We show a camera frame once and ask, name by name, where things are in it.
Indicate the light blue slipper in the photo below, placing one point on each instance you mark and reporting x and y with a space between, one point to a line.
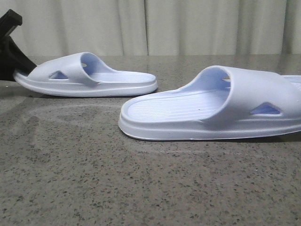
219 103
85 75

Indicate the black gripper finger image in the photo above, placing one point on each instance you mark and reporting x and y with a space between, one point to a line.
11 57

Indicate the beige background curtain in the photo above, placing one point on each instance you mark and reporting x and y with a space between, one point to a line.
157 27

